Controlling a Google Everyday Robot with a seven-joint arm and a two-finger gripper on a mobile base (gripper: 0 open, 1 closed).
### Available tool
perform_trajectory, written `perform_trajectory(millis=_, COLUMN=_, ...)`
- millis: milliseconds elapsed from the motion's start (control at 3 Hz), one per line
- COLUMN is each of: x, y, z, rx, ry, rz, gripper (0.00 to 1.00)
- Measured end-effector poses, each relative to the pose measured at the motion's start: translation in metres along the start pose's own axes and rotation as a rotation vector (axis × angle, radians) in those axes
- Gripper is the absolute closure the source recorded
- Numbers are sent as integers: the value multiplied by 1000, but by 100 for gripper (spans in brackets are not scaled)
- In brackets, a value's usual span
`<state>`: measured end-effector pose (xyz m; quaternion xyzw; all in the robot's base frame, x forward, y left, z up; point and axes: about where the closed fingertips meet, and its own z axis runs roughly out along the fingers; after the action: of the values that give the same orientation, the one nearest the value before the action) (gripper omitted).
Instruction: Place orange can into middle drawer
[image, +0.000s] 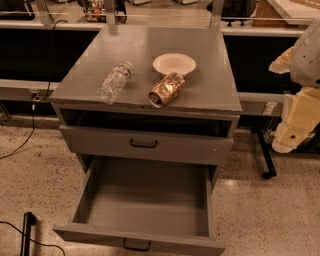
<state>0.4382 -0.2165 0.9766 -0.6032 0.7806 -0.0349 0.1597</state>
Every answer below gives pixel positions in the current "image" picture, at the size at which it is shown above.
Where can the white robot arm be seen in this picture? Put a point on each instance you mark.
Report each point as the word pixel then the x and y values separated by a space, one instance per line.
pixel 305 60

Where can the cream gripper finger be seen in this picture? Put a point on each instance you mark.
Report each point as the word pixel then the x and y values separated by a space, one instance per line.
pixel 283 63
pixel 300 115

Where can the white paper bowl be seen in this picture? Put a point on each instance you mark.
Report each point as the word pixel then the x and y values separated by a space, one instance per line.
pixel 174 62

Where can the open grey bottom drawer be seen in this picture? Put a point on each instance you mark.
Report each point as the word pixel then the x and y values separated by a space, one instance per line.
pixel 167 203

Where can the black table leg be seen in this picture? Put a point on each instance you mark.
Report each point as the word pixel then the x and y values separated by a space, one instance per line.
pixel 271 172

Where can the black drawer handle upper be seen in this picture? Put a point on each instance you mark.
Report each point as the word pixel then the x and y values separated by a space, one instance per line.
pixel 137 144

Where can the grey drawer cabinet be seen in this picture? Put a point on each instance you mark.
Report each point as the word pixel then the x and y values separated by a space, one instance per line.
pixel 208 105

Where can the orange soda can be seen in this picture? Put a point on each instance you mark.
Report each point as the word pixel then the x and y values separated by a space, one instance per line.
pixel 166 90

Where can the black drawer handle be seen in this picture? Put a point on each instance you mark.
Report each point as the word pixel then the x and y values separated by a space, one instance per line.
pixel 126 246
pixel 137 144

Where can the clear plastic water bottle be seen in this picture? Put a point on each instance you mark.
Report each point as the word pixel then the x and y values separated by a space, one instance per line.
pixel 115 82

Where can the black drawer handle lower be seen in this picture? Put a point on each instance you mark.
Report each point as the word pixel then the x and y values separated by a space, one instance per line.
pixel 126 246

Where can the black stand bottom left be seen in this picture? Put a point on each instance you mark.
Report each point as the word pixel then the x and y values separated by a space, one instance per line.
pixel 28 221

